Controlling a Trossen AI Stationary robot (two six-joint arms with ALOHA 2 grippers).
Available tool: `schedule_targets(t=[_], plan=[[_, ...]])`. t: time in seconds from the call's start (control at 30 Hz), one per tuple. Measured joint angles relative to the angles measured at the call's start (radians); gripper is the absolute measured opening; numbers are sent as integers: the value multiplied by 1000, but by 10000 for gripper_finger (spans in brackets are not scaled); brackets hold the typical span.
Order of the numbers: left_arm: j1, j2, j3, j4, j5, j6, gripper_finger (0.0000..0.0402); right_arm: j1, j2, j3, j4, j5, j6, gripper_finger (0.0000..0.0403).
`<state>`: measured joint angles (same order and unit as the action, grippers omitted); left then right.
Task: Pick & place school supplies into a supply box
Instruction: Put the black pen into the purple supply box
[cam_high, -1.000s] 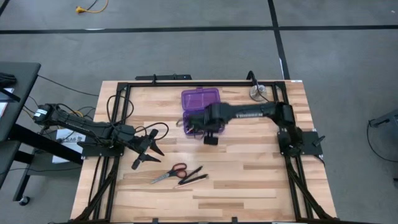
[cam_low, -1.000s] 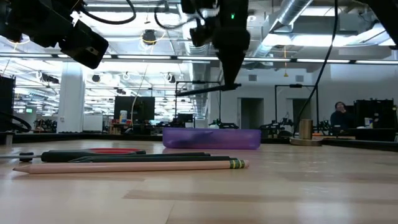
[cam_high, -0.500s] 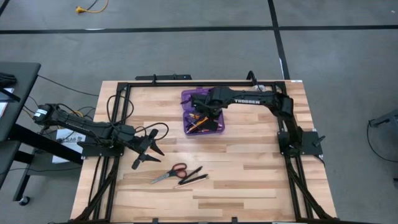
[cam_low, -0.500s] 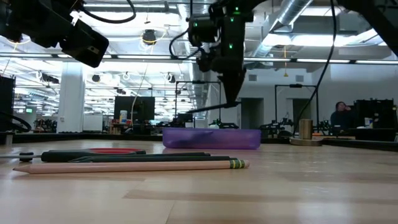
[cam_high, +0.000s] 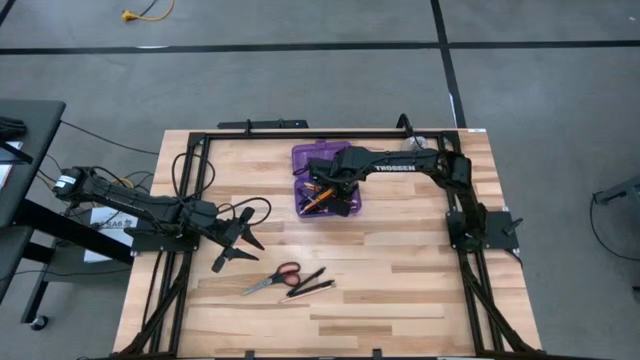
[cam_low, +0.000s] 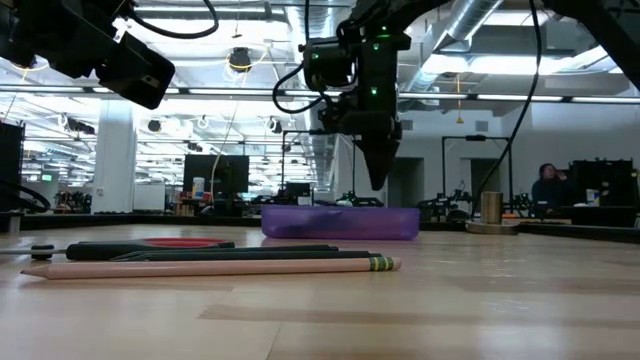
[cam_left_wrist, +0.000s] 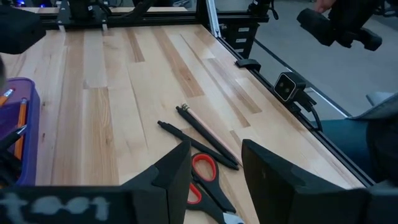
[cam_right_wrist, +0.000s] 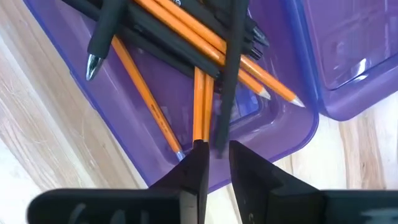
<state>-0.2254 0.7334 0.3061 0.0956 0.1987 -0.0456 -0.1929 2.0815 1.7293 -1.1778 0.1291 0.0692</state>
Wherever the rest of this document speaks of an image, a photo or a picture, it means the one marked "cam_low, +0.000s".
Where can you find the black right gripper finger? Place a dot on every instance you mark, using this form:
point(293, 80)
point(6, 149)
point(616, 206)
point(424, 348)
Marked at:
point(371, 160)
point(387, 160)

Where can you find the purple plastic supply box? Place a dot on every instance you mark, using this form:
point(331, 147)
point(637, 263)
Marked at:
point(350, 223)

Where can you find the black matte pen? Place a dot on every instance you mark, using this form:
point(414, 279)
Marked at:
point(300, 247)
point(250, 255)

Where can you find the natural wood pencil green ferrule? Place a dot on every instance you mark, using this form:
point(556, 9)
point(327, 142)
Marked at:
point(210, 268)

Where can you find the black background robot arm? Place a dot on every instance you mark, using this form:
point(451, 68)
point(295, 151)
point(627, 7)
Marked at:
point(367, 201)
point(520, 204)
point(440, 202)

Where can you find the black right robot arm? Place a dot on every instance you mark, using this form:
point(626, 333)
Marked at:
point(380, 65)

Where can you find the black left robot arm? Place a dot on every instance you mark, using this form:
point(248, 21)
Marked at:
point(50, 35)

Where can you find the small round ceiling device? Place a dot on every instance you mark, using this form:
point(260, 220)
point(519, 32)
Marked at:
point(154, 125)

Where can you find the small black monitor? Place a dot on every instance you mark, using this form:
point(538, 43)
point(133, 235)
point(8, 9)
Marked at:
point(298, 190)

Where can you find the white square column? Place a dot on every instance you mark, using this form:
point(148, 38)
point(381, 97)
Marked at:
point(114, 165)

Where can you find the black ceiling device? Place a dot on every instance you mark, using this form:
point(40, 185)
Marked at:
point(240, 60)

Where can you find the metal cylinder on disc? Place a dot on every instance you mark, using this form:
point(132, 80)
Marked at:
point(492, 207)

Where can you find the white cabinet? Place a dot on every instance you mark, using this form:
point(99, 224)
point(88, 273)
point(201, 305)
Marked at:
point(149, 197)

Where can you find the white canister blue lid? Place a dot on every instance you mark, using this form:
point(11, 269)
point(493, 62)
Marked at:
point(198, 189)

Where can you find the large black monitor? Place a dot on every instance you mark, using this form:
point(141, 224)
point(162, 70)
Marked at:
point(220, 175)

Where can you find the black equipment rack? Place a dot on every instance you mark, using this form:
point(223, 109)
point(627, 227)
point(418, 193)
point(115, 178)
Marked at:
point(11, 165)

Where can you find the person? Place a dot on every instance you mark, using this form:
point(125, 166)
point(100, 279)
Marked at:
point(550, 192)

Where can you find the white blue container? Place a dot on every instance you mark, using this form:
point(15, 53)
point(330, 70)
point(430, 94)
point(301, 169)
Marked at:
point(592, 197)

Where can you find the black cabinet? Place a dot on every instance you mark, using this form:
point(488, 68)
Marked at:
point(605, 180)

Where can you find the long ceiling light rail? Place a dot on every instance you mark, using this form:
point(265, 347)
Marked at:
point(225, 91)

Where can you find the silver spiral air duct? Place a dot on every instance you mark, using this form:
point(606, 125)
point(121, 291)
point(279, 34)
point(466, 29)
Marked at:
point(470, 20)

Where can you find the black aluminium table frame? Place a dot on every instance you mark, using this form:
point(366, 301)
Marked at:
point(125, 220)

